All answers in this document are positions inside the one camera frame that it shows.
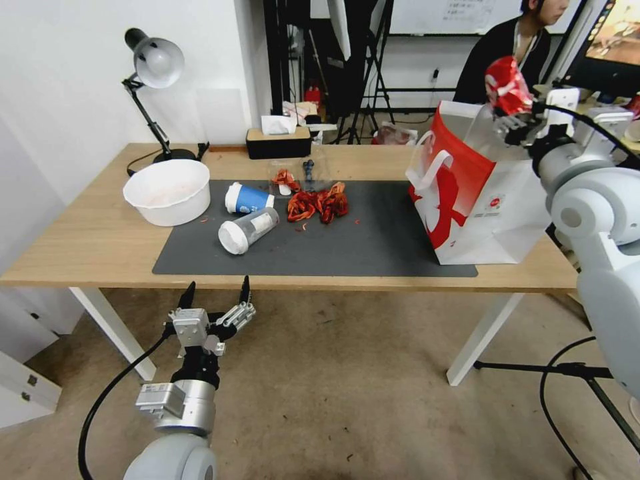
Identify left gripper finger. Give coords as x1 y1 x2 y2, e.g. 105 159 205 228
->
217 275 257 332
175 281 197 315

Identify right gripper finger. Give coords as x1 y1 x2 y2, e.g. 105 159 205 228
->
491 113 527 135
503 127 536 147

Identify crushed red drink can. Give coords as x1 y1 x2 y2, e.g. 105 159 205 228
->
483 55 535 117

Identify red white delivery bag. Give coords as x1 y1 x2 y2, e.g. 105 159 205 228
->
405 99 552 267

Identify clear bag red contents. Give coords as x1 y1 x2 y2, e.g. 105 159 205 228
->
371 119 419 147

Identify clear disposable takeout box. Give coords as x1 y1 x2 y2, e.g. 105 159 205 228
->
268 147 335 197

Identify black tissue box wooden lid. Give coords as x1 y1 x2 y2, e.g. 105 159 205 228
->
245 126 313 161

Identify person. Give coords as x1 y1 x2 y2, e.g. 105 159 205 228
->
452 0 572 106

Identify clear cup white lid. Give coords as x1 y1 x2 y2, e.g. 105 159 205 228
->
217 205 281 256

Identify white plastic bowl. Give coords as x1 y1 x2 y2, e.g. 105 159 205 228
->
123 160 211 228

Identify computer monitor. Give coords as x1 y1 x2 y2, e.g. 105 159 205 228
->
567 0 640 97

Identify blue white paper cup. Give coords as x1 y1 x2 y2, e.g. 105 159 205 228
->
224 182 277 217

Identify wooden table white legs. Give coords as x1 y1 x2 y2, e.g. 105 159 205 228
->
0 142 593 387

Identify whiteboard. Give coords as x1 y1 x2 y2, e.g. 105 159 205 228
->
387 0 585 37

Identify dark grey table mat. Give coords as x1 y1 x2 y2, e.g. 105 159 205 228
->
151 179 479 277

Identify black light stand tripod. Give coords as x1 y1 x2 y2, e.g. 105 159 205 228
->
331 0 397 146

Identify small red crayfish shell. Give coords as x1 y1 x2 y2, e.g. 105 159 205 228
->
271 169 303 194

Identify white cabinet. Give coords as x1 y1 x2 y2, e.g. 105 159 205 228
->
0 287 87 431

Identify white tissue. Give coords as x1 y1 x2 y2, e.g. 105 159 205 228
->
260 114 297 137

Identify white softbox panel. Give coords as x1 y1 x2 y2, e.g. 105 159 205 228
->
309 0 353 62

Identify black floor stand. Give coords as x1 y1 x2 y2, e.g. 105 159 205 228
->
473 359 640 452

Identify black desk lamp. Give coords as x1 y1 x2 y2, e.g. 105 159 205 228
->
121 27 207 177

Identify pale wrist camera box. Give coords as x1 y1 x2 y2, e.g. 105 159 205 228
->
167 307 211 359
546 87 582 126

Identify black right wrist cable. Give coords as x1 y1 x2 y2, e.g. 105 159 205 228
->
542 103 640 169

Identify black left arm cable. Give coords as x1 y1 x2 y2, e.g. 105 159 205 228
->
77 333 177 480

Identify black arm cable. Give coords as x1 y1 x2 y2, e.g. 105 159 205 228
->
539 335 617 480
77 333 177 480

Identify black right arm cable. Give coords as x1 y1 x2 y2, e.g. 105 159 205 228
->
539 335 617 480

